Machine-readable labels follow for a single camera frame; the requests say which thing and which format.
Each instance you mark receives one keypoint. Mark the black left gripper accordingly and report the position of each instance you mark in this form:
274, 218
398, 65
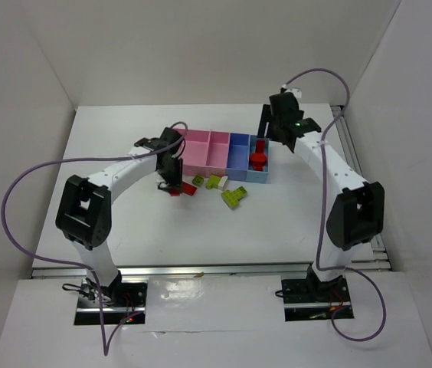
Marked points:
271, 126

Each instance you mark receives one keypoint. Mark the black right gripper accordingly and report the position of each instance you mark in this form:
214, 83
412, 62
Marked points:
175, 182

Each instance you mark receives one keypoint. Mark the green square lego brick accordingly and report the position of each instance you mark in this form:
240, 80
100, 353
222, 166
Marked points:
198, 180

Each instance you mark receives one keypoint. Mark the red rounded lego brick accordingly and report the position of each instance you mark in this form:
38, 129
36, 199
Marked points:
257, 159

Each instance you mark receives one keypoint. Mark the green T-shaped lego assembly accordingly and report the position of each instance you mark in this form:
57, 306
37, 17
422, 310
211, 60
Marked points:
232, 197

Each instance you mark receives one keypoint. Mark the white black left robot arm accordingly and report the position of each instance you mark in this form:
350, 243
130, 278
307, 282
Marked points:
85, 210

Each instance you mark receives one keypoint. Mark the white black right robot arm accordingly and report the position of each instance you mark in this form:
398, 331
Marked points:
353, 211

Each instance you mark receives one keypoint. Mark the large pink container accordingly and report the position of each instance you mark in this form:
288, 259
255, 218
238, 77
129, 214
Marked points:
196, 152

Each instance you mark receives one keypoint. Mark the green lego piece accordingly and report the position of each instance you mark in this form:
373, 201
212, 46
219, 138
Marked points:
213, 182

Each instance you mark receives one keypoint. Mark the white lego piece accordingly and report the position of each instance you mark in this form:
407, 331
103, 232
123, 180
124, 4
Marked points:
223, 183

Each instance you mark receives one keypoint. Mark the light blue container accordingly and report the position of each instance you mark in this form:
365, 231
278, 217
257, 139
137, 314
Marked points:
258, 176

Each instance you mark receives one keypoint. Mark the small pink container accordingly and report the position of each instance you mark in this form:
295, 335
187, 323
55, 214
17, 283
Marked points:
218, 150

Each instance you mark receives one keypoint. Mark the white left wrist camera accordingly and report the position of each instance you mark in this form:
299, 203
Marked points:
296, 92

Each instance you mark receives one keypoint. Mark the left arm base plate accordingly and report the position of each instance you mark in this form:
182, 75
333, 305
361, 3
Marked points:
129, 302

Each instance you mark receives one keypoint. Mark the aluminium front rail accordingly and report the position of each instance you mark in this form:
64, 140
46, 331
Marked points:
138, 272

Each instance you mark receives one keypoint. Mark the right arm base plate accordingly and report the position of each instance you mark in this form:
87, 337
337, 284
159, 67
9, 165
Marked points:
302, 303

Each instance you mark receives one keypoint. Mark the aluminium side rail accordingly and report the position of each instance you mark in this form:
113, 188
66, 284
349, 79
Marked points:
372, 254

